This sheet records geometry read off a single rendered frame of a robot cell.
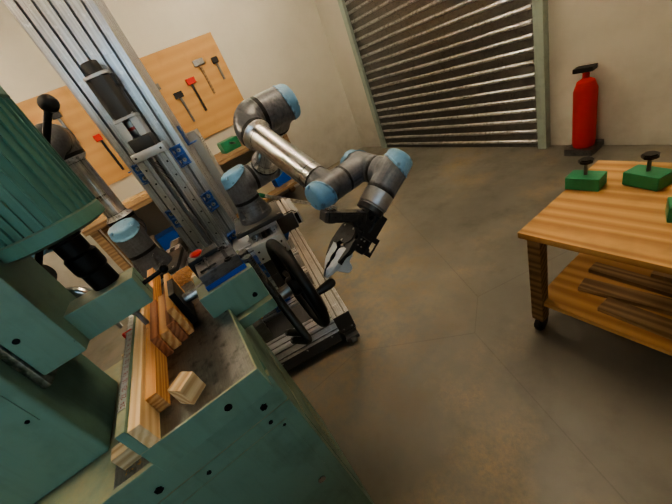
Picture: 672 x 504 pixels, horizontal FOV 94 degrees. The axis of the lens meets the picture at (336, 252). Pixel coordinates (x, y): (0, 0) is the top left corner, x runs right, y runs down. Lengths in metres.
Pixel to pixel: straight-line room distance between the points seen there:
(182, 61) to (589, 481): 4.32
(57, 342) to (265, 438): 0.45
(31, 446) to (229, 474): 0.36
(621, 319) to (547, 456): 0.53
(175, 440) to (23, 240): 0.40
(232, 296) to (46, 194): 0.37
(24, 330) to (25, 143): 0.32
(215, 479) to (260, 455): 0.10
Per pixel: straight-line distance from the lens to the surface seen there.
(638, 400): 1.53
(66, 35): 1.64
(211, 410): 0.62
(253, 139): 0.98
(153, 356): 0.74
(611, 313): 1.50
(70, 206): 0.71
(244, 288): 0.77
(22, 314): 0.77
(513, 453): 1.39
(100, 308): 0.79
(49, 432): 0.85
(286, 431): 0.84
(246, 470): 0.87
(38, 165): 0.71
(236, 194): 1.41
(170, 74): 4.16
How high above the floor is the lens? 1.28
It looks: 30 degrees down
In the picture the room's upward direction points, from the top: 25 degrees counter-clockwise
